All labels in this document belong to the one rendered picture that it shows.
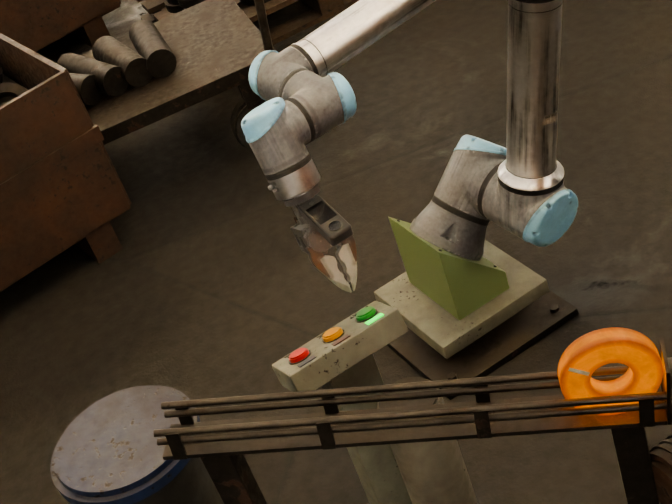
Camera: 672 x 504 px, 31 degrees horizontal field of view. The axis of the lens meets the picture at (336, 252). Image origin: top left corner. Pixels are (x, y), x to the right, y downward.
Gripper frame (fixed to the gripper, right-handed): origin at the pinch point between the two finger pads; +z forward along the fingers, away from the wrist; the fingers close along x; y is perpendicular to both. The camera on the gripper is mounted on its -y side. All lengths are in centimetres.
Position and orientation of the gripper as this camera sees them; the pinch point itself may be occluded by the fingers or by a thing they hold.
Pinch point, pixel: (350, 286)
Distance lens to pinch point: 224.0
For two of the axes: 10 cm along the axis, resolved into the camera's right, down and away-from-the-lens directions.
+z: 4.3, 8.6, 2.7
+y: -3.6, -1.1, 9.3
